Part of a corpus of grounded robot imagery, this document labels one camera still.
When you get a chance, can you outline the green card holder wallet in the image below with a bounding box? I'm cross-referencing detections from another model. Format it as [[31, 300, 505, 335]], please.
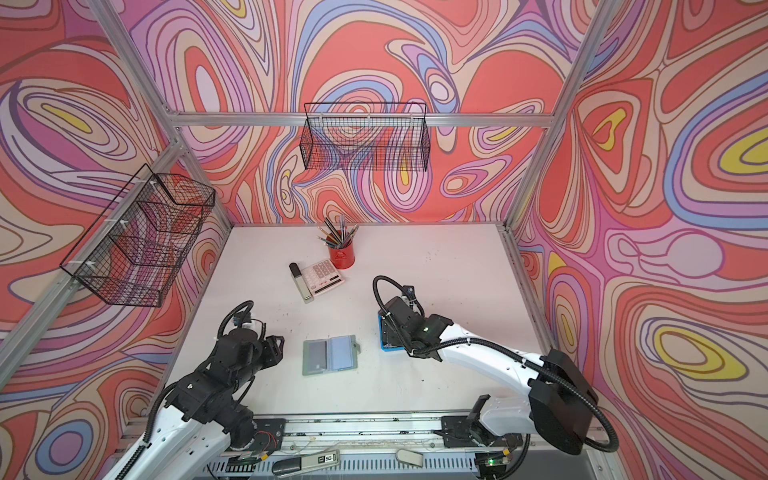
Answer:
[[302, 335, 360, 376]]

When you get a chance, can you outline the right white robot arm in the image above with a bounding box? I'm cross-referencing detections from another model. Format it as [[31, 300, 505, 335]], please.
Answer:
[[376, 296, 620, 455]]

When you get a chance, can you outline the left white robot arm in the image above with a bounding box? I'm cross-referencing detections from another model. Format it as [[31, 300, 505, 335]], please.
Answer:
[[105, 327, 285, 479]]

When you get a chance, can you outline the blue plastic card tray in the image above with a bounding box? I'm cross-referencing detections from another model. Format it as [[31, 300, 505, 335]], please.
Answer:
[[378, 311, 404, 352]]

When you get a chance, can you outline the grey stapler black tip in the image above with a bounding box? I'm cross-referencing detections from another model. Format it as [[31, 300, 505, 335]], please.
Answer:
[[289, 262, 314, 304]]

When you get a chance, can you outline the red metal pen cup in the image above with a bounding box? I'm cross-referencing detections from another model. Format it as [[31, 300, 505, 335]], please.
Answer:
[[328, 240, 355, 270]]

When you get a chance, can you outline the pink calculator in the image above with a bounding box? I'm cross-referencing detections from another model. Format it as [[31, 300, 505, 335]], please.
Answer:
[[301, 259, 345, 296]]

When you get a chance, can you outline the grey remote device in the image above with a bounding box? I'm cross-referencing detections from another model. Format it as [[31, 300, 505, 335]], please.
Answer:
[[271, 450, 340, 478]]

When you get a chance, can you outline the small grey oval object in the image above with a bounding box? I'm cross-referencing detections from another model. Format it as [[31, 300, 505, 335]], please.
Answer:
[[395, 449, 425, 468]]

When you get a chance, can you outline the pens and pencils bunch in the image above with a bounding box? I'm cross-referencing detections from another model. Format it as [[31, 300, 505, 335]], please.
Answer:
[[321, 217, 359, 250]]

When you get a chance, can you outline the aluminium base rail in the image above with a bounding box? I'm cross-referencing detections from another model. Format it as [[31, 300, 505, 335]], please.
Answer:
[[119, 410, 607, 457]]

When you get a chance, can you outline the black corrugated cable conduit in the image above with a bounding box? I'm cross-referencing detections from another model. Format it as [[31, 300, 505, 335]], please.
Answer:
[[371, 274, 620, 454]]

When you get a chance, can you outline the black wire basket left wall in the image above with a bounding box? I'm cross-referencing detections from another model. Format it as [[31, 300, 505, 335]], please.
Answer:
[[59, 164, 216, 307]]

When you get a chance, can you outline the black wire basket wall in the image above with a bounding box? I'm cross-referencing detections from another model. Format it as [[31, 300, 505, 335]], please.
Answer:
[[59, 164, 216, 307], [299, 100, 431, 172]]

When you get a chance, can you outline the black wire basket back wall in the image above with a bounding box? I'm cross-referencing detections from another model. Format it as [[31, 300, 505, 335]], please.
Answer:
[[299, 100, 431, 172]]

